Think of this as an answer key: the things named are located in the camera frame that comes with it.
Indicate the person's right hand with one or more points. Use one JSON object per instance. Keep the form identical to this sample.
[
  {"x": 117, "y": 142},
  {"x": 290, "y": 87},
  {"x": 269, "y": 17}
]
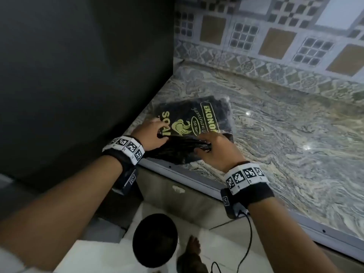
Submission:
[{"x": 221, "y": 153}]

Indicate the person's left hand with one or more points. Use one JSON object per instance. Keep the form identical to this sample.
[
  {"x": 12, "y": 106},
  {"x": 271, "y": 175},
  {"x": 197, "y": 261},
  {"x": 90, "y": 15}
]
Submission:
[{"x": 148, "y": 135}]

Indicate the person's right thumb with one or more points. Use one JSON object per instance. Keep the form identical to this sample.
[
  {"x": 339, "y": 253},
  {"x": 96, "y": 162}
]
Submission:
[{"x": 202, "y": 149}]

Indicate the person's left thumb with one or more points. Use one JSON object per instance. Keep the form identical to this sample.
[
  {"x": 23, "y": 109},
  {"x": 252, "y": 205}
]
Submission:
[{"x": 164, "y": 138}]

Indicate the pack of black plastic bags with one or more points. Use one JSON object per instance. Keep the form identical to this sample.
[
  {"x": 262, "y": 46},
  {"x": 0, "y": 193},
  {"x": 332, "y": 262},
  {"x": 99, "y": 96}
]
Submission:
[{"x": 196, "y": 119}]

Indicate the person's right forearm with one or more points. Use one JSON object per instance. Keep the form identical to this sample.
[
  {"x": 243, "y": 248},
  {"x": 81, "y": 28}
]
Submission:
[{"x": 287, "y": 238}]

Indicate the person's left forearm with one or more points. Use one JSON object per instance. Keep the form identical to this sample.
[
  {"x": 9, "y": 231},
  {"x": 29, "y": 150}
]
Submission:
[{"x": 57, "y": 213}]

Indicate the marker-tagged wristband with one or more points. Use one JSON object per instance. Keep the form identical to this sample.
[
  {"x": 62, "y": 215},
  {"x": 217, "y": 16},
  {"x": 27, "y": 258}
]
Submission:
[
  {"x": 128, "y": 146},
  {"x": 247, "y": 177}
]

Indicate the dark grey refrigerator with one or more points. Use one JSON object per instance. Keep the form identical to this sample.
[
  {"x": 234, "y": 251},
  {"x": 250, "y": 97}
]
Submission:
[{"x": 79, "y": 82}]

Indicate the black round bin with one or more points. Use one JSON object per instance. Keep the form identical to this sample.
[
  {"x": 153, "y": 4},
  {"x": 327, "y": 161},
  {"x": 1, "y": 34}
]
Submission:
[{"x": 155, "y": 240}]

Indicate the person's foot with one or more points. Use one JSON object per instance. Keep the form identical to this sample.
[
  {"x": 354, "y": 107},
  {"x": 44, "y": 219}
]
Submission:
[{"x": 191, "y": 257}]

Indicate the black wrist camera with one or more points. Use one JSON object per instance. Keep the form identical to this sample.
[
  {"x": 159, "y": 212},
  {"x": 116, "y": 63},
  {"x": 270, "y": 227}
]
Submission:
[
  {"x": 234, "y": 206},
  {"x": 128, "y": 179}
]

